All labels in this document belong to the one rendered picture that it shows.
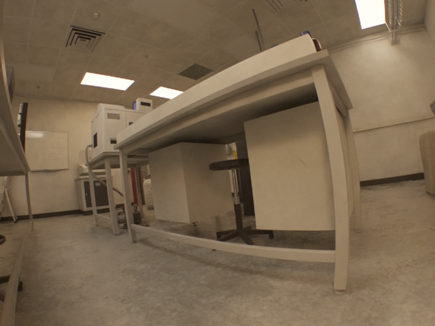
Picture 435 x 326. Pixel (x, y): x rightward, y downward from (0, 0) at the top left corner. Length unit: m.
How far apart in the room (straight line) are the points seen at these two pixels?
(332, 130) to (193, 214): 1.21
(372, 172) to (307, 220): 3.06
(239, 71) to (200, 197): 1.06
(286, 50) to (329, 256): 0.80
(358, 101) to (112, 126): 3.92
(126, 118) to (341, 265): 2.44
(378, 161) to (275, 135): 3.12
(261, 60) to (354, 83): 3.47
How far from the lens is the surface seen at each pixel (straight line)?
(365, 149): 4.04
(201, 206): 1.69
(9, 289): 0.95
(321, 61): 0.81
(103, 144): 2.40
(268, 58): 0.89
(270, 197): 1.14
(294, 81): 0.84
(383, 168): 4.05
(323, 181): 1.03
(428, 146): 2.57
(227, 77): 0.98
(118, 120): 2.53
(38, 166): 5.27
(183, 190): 1.59
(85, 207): 4.69
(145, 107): 2.76
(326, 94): 0.78
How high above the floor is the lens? 0.51
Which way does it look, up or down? 4 degrees up
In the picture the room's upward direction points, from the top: 7 degrees counter-clockwise
